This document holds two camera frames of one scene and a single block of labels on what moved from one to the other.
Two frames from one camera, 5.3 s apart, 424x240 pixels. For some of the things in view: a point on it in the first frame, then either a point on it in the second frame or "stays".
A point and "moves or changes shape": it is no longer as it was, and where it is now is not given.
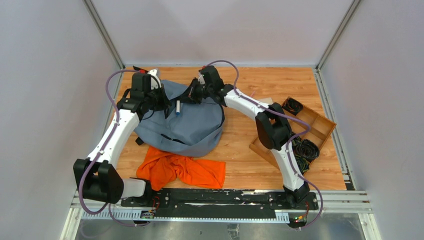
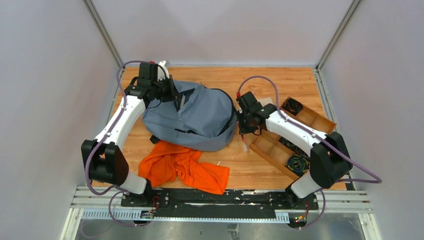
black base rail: [218, 202] stays
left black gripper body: [162, 102] to [170, 89]
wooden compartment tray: [321, 128] stays
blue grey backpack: [189, 129] moves or changes shape
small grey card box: [266, 100] stays
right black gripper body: [198, 91] to [245, 124]
